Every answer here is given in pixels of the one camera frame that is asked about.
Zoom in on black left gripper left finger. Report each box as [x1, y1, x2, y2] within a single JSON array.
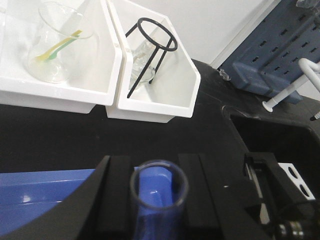
[[0, 156, 133, 240]]

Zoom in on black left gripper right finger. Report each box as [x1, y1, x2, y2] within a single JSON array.
[[178, 153, 272, 240]]

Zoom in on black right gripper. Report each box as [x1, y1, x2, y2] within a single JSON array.
[[243, 152, 320, 240]]

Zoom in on clear glass test tube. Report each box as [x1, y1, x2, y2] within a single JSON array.
[[129, 159, 189, 240]]

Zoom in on white test tube rack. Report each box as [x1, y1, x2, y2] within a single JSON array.
[[246, 162, 314, 225]]

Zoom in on blue pegboard drying rack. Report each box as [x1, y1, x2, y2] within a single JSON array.
[[220, 0, 320, 98]]

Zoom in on black lab sink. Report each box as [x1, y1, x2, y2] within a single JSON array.
[[222, 105, 320, 175]]

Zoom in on blue plastic tray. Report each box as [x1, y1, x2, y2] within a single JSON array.
[[0, 168, 176, 238]]

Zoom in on right white storage bin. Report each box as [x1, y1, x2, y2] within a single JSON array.
[[106, 0, 201, 123]]

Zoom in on white storage bin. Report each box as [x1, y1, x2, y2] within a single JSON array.
[[0, 0, 122, 114], [106, 0, 201, 123]]

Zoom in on white lab faucet green knobs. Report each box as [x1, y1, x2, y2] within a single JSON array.
[[262, 58, 320, 113]]

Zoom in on glass flask in right bin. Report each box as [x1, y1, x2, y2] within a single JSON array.
[[129, 40, 156, 87]]

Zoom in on middle white storage bin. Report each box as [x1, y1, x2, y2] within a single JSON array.
[[0, 0, 122, 114]]

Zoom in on green plastic spatula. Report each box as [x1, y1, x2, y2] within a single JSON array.
[[47, 34, 81, 61]]

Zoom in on yellow plastic spatula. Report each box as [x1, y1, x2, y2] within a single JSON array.
[[35, 30, 82, 61]]

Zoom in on glass beaker in middle bin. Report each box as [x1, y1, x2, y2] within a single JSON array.
[[26, 1, 98, 84]]

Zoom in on bag of grey pegs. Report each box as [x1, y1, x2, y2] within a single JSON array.
[[296, 0, 320, 9]]

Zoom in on black wire tripod stand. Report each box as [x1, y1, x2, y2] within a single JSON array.
[[125, 17, 178, 99]]

